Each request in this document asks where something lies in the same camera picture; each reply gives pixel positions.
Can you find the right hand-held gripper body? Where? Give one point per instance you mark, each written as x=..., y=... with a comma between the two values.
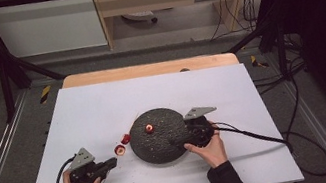
x=200, y=130

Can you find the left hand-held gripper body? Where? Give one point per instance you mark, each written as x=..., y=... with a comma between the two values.
x=84, y=173

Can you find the red fruit piece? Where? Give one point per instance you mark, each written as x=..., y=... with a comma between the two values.
x=149, y=128
x=125, y=138
x=120, y=150

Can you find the round black plate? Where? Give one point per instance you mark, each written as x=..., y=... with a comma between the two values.
x=159, y=139

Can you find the person's right hand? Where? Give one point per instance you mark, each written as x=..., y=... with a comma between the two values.
x=212, y=154

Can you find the light wooden table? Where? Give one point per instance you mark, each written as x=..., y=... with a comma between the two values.
x=147, y=70

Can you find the yellow black tape strip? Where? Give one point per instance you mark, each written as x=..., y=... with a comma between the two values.
x=258, y=62
x=45, y=94

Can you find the black metal stand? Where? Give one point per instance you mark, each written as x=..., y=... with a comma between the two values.
x=271, y=35
x=12, y=74

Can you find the white chair base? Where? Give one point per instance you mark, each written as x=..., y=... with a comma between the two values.
x=139, y=16

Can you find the white cabinet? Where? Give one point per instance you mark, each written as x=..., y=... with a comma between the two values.
x=44, y=27

